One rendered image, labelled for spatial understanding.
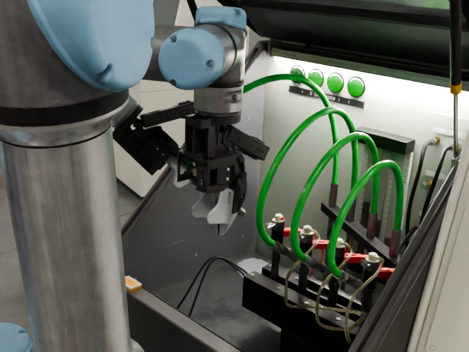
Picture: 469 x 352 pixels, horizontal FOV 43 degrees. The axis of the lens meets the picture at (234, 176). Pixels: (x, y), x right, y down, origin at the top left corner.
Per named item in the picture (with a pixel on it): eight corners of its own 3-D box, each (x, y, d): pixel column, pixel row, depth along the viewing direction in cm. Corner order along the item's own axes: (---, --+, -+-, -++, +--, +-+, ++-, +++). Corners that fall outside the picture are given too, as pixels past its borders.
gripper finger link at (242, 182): (217, 208, 98) (219, 158, 96) (225, 205, 100) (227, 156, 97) (238, 217, 95) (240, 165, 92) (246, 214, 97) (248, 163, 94)
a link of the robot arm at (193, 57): (130, 88, 78) (162, 74, 88) (213, 96, 75) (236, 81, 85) (129, 26, 75) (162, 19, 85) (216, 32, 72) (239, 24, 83)
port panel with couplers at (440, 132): (403, 244, 139) (423, 113, 129) (411, 239, 141) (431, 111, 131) (456, 265, 131) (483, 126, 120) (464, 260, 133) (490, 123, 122)
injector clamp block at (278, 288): (240, 332, 141) (243, 274, 136) (268, 316, 148) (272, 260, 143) (362, 407, 119) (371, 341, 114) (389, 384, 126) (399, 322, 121)
